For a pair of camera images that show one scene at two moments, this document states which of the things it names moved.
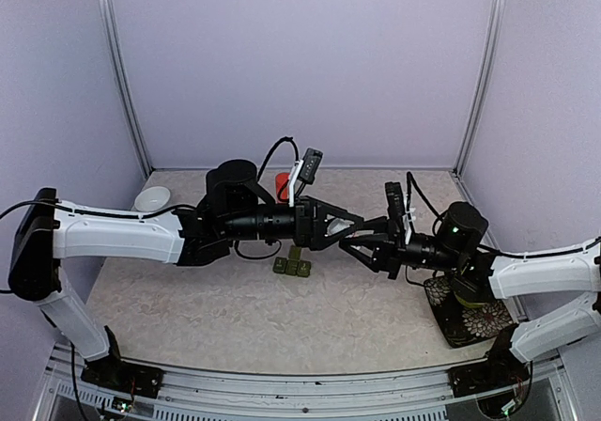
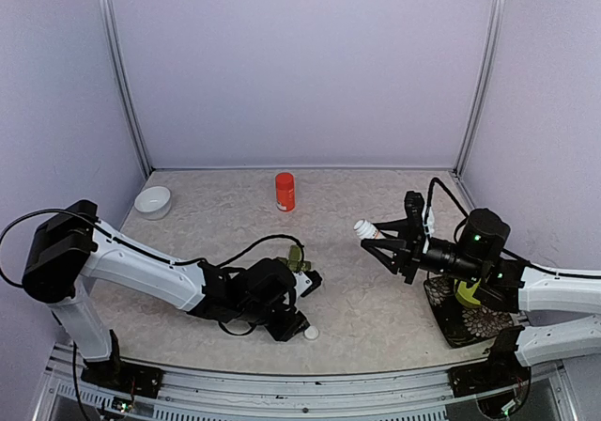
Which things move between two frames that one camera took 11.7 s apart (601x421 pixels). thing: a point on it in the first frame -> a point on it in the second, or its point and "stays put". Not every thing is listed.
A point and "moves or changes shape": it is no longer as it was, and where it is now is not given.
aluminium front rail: (398, 396) stays put
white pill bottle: (338, 225) moves or changes shape
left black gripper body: (303, 236) -> (283, 332)
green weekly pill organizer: (293, 265) stays put
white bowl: (152, 198) stays put
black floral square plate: (461, 324) stays put
